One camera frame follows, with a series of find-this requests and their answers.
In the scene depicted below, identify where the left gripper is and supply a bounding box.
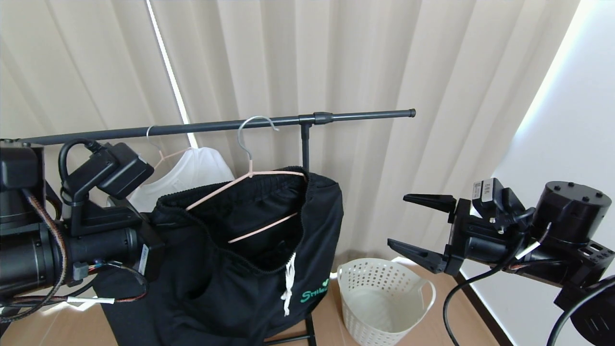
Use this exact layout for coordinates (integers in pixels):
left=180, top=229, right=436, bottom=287
left=67, top=216, right=164, bottom=283

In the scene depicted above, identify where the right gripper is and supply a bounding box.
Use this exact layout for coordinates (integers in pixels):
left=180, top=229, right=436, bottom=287
left=387, top=194, right=522, bottom=277

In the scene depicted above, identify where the pink clothes hanger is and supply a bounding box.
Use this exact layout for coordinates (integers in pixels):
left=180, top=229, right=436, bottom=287
left=185, top=115, right=307, bottom=244
left=146, top=126, right=193, bottom=170

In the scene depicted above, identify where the black garment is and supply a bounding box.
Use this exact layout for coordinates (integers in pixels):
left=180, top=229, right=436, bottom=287
left=94, top=167, right=344, bottom=346

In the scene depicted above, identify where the white printed t-shirt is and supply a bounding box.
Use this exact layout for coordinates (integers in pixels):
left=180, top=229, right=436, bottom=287
left=127, top=147, right=236, bottom=214

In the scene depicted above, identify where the white laundry basket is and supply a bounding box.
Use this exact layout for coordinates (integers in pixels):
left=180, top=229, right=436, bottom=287
left=336, top=258, right=437, bottom=346

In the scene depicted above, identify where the black clothes rack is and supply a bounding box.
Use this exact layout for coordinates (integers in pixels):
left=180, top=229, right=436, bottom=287
left=22, top=109, right=416, bottom=346

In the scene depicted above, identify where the beige curtain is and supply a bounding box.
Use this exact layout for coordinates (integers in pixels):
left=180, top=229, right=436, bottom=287
left=0, top=0, right=582, bottom=270

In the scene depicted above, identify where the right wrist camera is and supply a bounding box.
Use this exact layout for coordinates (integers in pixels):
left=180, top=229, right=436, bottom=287
left=471, top=178, right=536, bottom=235

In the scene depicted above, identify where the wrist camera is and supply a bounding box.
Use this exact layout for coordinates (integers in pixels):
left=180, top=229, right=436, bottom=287
left=60, top=142, right=155, bottom=237
left=471, top=178, right=536, bottom=235

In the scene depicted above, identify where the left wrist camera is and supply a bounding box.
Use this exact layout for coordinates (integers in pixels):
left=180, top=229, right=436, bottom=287
left=60, top=142, right=155, bottom=237

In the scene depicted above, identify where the black cable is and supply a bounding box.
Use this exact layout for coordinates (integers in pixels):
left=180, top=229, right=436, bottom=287
left=58, top=138, right=104, bottom=193
left=442, top=235, right=615, bottom=346

